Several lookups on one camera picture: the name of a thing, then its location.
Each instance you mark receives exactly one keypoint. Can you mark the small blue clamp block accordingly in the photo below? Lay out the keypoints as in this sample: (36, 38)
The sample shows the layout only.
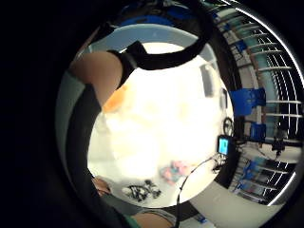
(258, 132)

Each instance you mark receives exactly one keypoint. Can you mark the small grey box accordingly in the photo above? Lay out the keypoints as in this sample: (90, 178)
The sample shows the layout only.
(223, 99)

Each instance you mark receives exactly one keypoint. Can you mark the device with blue screen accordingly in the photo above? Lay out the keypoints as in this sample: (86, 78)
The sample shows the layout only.
(224, 145)

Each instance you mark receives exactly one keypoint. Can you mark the white metal frame structure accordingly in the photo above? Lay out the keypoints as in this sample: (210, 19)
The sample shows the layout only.
(278, 68)

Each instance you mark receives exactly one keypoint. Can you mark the orange fruit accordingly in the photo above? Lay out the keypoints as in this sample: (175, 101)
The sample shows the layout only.
(114, 99)

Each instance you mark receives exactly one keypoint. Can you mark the small black tripod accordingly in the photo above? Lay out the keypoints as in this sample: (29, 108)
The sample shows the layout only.
(219, 164)

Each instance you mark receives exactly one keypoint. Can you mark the the person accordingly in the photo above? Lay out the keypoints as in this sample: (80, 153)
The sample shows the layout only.
(153, 222)

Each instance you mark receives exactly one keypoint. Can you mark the black round device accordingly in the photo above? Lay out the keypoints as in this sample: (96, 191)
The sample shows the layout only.
(228, 126)

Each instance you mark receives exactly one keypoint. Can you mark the grey rectangular box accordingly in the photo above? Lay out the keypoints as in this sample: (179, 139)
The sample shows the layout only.
(208, 80)

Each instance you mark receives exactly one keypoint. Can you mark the black camera on stand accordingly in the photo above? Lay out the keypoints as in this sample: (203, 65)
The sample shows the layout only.
(278, 142)

